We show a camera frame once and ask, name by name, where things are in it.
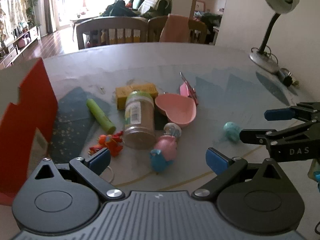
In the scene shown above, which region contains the yellow cardboard box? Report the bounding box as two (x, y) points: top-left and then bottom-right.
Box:
(115, 83), (158, 110)

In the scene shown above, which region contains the black plug adapter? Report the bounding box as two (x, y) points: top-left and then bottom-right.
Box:
(277, 68), (299, 87)

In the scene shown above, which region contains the wooden chair with pink cloth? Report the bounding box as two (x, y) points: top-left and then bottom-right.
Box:
(147, 14), (207, 44)

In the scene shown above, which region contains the small glass globe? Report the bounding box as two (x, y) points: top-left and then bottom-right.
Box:
(163, 122), (182, 139)

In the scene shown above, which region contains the spice jar green lid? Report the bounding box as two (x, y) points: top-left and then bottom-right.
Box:
(123, 95), (156, 150)

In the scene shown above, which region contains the red orange toy figure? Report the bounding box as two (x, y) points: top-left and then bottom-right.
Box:
(89, 131), (123, 157)

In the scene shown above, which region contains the teal egg toy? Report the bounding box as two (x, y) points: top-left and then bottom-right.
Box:
(223, 122), (242, 142)

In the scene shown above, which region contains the red cardboard storage box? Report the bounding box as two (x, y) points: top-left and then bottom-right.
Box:
(1, 58), (58, 206)

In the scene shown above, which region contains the pink cloth on chair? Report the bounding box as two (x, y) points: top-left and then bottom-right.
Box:
(159, 14), (189, 43)

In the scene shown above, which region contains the green tube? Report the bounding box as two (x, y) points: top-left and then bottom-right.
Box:
(86, 99), (116, 134)

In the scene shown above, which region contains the pink heart-shaped bowl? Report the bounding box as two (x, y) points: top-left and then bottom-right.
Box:
(155, 93), (197, 128)

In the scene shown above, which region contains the dark wooden chair left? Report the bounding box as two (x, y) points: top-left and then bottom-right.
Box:
(76, 16), (148, 50)

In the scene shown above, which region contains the white desk lamp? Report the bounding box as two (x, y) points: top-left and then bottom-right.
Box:
(248, 0), (300, 74)

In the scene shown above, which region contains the white air conditioner tower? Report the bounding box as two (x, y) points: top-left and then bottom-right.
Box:
(34, 0), (48, 37)

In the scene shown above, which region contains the wooden tv console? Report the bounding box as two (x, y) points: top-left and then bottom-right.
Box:
(1, 26), (41, 70)

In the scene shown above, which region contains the sofa with clothes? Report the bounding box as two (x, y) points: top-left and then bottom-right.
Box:
(100, 0), (172, 20)

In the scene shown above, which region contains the pink figurine doll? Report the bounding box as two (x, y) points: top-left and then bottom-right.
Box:
(153, 135), (177, 161)

